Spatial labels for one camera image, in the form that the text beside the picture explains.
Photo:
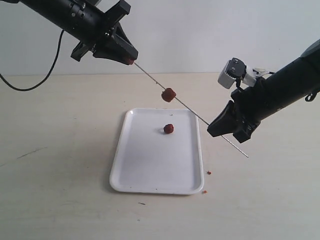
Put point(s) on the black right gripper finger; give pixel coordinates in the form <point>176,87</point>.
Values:
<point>225,122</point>
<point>244,130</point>

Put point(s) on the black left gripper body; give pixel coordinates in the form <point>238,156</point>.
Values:
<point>94,26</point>

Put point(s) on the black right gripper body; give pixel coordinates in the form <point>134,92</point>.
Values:
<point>254,103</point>

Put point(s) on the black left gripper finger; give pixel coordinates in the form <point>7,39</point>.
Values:
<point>110,55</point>
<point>121,45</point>

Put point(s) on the thin metal skewer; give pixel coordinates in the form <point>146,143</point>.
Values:
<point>187,107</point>

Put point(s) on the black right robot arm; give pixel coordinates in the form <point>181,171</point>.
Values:
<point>299,79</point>

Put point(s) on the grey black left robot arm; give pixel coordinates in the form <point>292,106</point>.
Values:
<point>56,11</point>

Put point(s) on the white rectangular plastic tray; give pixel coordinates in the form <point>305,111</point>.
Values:
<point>148,161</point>

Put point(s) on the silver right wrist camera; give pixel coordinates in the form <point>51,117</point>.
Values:
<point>236,72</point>

